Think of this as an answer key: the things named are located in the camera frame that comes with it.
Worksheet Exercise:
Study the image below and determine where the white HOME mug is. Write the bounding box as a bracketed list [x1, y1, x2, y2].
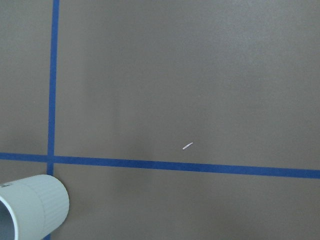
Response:
[0, 174, 70, 240]

